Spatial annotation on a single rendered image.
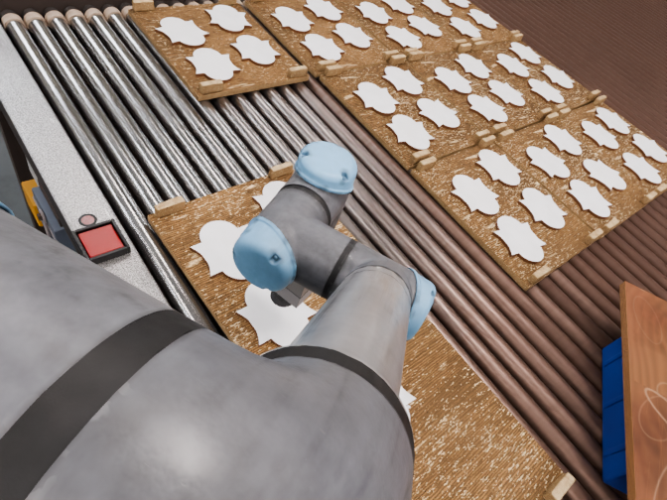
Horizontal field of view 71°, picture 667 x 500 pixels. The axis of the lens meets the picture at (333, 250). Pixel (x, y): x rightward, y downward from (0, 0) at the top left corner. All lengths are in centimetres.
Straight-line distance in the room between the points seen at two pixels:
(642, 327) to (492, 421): 37
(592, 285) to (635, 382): 36
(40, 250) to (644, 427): 93
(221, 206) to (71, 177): 30
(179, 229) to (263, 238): 48
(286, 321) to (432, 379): 28
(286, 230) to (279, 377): 35
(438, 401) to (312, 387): 73
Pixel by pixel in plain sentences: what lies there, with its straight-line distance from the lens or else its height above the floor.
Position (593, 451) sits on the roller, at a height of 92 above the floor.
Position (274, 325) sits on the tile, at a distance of 84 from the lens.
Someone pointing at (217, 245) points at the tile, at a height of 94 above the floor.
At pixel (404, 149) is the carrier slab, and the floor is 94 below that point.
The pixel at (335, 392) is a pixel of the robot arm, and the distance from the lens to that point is 18.
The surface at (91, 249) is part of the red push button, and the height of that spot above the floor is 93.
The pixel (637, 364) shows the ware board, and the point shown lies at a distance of 105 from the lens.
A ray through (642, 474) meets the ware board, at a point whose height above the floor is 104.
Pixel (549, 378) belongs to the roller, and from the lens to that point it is 108.
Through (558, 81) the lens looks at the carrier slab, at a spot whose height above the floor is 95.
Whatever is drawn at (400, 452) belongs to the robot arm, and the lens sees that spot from 20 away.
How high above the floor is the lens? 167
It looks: 49 degrees down
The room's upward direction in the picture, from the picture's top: 24 degrees clockwise
